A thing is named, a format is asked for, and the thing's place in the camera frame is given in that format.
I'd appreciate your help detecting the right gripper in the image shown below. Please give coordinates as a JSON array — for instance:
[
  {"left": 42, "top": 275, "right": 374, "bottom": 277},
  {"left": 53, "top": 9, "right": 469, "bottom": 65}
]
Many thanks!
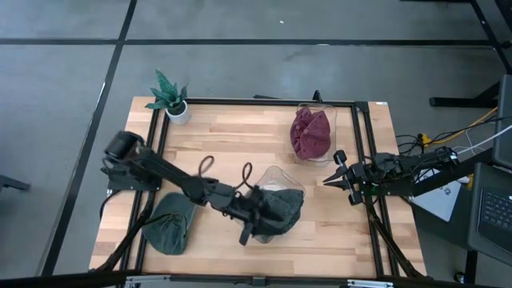
[{"left": 322, "top": 150, "right": 375, "bottom": 206}]

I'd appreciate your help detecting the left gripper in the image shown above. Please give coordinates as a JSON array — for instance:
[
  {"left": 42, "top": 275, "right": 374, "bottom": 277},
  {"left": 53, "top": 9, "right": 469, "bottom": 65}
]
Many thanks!
[{"left": 211, "top": 187, "right": 277, "bottom": 246}]

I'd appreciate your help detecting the dark green baseball cap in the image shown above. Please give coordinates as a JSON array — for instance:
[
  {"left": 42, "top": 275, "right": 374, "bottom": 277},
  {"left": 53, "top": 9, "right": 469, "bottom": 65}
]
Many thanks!
[
  {"left": 141, "top": 190, "right": 198, "bottom": 256},
  {"left": 258, "top": 187, "right": 306, "bottom": 238},
  {"left": 279, "top": 188, "right": 306, "bottom": 225}
]

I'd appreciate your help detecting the clear plastic bin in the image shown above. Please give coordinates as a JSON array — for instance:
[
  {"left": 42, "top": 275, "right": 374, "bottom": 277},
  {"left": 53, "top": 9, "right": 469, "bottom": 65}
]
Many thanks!
[
  {"left": 235, "top": 165, "right": 306, "bottom": 245},
  {"left": 294, "top": 102, "right": 338, "bottom": 166}
]

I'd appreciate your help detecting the white box with logo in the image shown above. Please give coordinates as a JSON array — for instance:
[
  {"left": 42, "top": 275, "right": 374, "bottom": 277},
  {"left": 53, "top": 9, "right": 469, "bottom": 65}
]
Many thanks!
[{"left": 410, "top": 175, "right": 464, "bottom": 223}]

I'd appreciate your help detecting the white plant pot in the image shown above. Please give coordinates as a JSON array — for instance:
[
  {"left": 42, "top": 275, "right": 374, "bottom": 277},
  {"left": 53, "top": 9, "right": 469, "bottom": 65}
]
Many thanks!
[{"left": 165, "top": 99, "right": 192, "bottom": 125}]

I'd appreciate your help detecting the green snake plant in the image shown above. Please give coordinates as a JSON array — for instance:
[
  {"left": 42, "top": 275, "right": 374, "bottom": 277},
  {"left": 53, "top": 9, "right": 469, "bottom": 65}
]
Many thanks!
[{"left": 144, "top": 69, "right": 189, "bottom": 115}]

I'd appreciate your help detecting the black desk leg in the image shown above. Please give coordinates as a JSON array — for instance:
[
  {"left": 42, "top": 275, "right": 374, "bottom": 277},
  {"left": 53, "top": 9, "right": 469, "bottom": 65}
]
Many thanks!
[{"left": 429, "top": 81, "right": 502, "bottom": 109}]

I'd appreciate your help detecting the dark grey laptop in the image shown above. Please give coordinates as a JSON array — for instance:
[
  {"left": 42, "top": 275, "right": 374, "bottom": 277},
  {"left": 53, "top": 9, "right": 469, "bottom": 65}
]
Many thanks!
[{"left": 466, "top": 162, "right": 512, "bottom": 257}]

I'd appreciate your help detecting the dark monitor panel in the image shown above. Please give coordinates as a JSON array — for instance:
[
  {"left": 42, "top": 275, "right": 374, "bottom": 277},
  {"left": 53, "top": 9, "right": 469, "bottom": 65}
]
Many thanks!
[{"left": 491, "top": 74, "right": 512, "bottom": 171}]

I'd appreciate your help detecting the black chair base leg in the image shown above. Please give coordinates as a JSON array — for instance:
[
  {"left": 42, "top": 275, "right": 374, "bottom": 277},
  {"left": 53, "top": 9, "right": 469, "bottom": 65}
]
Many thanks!
[{"left": 0, "top": 174, "right": 32, "bottom": 194}]

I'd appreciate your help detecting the black looped cable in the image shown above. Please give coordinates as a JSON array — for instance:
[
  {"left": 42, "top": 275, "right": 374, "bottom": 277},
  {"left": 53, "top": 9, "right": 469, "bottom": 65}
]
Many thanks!
[
  {"left": 197, "top": 154, "right": 216, "bottom": 179},
  {"left": 234, "top": 161, "right": 254, "bottom": 191}
]

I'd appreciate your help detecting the black cable bundle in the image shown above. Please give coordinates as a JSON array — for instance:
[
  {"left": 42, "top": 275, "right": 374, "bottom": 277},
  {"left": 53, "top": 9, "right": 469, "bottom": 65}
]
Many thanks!
[{"left": 394, "top": 131, "right": 426, "bottom": 158}]

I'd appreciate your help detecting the yellow floor cable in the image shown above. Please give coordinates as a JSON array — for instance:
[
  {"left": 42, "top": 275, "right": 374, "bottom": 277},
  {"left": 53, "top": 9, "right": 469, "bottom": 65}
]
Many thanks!
[{"left": 419, "top": 106, "right": 499, "bottom": 147}]

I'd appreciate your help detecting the black aluminium table frame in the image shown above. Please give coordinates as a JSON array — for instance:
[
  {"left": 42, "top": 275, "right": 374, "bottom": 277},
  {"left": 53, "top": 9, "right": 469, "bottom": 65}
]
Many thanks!
[{"left": 90, "top": 97, "right": 427, "bottom": 281}]

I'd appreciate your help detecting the silver metal bracket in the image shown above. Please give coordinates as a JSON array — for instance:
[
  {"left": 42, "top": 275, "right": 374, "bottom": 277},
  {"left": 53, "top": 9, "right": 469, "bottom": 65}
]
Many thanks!
[
  {"left": 124, "top": 274, "right": 172, "bottom": 288},
  {"left": 346, "top": 278, "right": 395, "bottom": 288}
]

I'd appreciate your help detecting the white floor cable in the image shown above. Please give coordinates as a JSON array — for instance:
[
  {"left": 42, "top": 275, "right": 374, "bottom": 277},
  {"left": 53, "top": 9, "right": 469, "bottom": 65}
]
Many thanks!
[{"left": 455, "top": 124, "right": 512, "bottom": 156}]

